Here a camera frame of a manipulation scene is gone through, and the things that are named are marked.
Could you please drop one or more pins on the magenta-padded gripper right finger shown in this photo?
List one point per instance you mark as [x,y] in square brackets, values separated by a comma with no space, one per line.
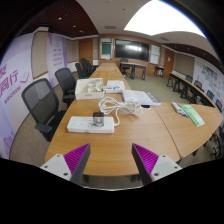
[160,165]

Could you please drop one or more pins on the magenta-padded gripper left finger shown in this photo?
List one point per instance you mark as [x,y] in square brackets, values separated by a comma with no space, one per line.
[59,164]

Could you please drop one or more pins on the black and silver charger block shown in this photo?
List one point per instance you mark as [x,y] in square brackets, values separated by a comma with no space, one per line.
[98,119]

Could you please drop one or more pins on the white power strip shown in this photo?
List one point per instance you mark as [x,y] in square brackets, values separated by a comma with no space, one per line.
[80,125]

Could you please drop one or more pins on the white pack of markers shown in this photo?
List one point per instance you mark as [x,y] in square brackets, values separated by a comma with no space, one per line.
[176,108]

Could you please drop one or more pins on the green booklet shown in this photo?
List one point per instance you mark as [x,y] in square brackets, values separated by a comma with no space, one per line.
[193,115]

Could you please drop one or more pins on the dark round table disc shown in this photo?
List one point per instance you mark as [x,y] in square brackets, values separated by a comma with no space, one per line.
[145,106]

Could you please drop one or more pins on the large black mesh office chair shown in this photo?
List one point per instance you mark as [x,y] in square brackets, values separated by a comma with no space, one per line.
[36,100]

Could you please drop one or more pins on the white book with dark spine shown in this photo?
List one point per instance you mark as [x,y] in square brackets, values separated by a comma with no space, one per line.
[138,97]

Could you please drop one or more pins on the open white box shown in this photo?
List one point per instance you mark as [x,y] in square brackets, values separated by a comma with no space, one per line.
[87,96]

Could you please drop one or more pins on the long curved wooden table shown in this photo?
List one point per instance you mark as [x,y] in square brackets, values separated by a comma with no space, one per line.
[186,83]

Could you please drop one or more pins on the row of black chairs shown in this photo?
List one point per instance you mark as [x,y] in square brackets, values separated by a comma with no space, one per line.
[200,85]

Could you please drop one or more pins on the white printed paper sheet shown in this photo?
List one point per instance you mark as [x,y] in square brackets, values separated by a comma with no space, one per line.
[117,83]

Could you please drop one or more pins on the small dark side table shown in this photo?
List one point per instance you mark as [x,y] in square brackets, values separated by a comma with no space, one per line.
[159,68]

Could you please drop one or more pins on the group of black office chairs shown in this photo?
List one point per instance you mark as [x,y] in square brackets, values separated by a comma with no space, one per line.
[83,66]

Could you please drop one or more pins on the dark wooden desk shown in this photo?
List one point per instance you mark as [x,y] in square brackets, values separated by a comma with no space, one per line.
[133,65]

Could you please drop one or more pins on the brown wooden door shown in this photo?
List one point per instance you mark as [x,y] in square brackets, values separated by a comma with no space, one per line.
[169,61]
[85,50]

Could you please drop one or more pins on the green and white board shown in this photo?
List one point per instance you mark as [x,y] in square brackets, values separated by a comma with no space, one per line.
[106,48]

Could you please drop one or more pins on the bright ceiling light panel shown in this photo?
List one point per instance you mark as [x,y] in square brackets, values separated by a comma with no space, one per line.
[160,18]

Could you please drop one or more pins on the large purple wall banner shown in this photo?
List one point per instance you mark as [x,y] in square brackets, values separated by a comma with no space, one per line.
[15,83]

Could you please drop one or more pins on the colourful wall poster display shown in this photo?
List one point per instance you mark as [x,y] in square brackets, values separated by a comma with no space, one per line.
[210,80]

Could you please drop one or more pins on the narrow purple wall banner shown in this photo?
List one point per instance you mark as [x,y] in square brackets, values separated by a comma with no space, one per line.
[56,56]

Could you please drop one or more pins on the white wall board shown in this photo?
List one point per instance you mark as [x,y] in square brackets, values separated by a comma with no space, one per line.
[154,54]

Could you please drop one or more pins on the black wall display screen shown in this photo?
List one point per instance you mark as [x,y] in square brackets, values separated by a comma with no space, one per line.
[131,50]

